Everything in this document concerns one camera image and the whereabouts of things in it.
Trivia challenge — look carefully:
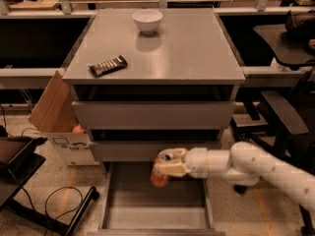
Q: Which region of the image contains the red coke can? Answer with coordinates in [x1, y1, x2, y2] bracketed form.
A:
[150, 158, 169, 188]

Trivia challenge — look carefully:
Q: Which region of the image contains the grey open bottom drawer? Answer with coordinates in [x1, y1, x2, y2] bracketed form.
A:
[88, 162, 226, 236]

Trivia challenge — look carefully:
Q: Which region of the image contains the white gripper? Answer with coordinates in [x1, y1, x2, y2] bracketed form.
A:
[154, 147, 209, 179]

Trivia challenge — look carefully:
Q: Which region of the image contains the orange object in box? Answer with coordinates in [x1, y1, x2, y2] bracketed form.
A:
[72, 125, 86, 134]

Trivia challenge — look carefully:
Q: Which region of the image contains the grey drawer cabinet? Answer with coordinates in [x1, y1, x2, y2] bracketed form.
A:
[61, 7, 246, 169]

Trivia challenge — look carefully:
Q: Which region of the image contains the dark wrapped snack bar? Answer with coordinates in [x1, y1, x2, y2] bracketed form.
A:
[89, 55, 128, 78]

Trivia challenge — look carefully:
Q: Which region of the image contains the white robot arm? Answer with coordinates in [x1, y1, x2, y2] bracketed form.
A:
[151, 142, 315, 211]

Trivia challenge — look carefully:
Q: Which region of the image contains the grey top drawer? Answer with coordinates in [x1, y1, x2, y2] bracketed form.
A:
[72, 101, 235, 130]

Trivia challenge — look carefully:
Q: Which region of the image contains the black stand with tray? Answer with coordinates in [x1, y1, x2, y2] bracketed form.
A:
[0, 126, 99, 236]

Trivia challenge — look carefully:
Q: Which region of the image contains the grey middle drawer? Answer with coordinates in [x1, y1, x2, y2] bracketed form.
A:
[90, 141, 221, 162]

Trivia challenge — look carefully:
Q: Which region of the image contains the cardboard box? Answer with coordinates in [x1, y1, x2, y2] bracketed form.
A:
[29, 72, 97, 166]

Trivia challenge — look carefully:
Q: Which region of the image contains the white ceramic bowl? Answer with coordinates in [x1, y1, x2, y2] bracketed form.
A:
[132, 9, 163, 34]

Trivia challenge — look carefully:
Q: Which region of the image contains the black office chair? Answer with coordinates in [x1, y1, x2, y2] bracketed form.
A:
[229, 10, 315, 236]

